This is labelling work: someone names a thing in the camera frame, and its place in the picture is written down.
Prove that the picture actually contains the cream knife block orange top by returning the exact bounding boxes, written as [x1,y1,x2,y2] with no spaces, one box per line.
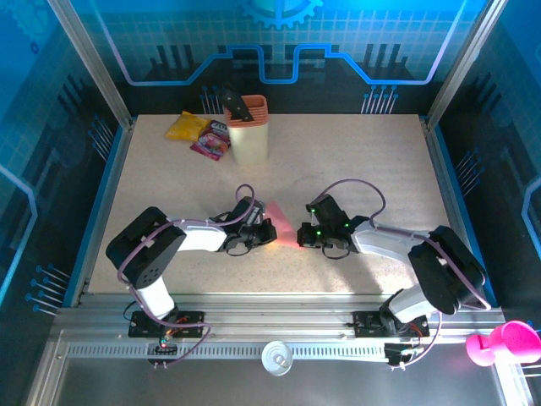
[225,94,271,167]

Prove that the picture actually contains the yellow snack bag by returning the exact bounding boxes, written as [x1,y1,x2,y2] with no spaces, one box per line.
[164,111,212,143]

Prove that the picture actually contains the white round lid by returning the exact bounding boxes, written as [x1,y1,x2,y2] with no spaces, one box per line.
[260,340,294,377]

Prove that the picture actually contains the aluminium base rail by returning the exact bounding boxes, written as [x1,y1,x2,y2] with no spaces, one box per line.
[52,294,507,342]

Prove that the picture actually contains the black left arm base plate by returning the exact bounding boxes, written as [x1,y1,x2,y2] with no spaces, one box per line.
[128,310,207,339]

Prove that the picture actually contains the black knife handle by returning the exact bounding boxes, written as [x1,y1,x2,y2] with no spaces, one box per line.
[217,86,254,123]

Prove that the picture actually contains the aluminium frame post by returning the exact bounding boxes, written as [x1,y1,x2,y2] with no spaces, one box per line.
[425,0,508,123]
[45,0,135,130]

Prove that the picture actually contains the red snack bag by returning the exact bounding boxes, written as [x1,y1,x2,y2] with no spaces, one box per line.
[189,119,232,162]

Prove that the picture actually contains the small circuit board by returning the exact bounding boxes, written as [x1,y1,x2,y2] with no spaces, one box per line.
[383,343,422,368]
[146,336,178,354]

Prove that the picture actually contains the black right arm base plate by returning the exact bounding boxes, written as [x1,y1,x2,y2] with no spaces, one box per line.
[352,310,431,339]

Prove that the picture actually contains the slotted cable duct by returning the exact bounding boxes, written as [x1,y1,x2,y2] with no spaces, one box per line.
[65,343,390,361]

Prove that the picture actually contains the magenta plastic holder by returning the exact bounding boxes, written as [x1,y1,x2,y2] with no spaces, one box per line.
[465,320,541,367]

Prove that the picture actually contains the aluminium side rail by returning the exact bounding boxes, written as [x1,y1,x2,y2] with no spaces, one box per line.
[419,116,487,306]
[69,118,137,308]

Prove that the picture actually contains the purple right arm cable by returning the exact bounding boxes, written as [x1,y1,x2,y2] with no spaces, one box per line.
[319,178,493,370]

